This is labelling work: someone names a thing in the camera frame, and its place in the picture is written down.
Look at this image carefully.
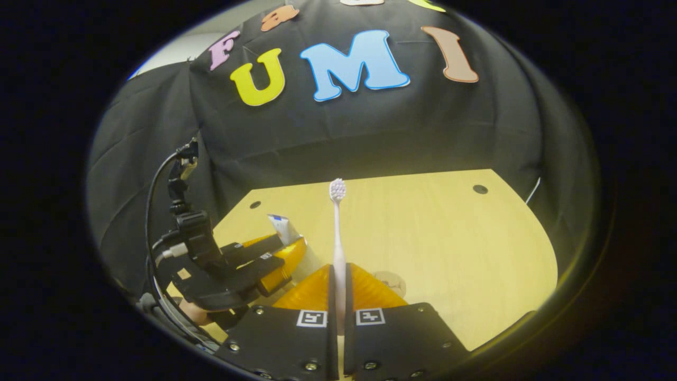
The light wooden desktop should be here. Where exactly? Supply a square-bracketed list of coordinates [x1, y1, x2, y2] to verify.
[167, 169, 559, 352]

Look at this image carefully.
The white toothpaste tube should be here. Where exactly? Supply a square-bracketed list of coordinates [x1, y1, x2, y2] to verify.
[267, 214, 324, 281]

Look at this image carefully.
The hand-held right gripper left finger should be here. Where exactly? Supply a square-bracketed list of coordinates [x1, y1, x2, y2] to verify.
[217, 263, 339, 381]

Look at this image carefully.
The round cork coaster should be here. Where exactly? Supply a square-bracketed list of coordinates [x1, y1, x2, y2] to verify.
[373, 271, 407, 298]

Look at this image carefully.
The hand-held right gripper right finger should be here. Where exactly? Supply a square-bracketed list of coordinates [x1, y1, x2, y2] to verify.
[344, 262, 470, 381]

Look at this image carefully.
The pale pink toothbrush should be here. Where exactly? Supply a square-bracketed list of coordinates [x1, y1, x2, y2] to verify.
[329, 178, 347, 335]

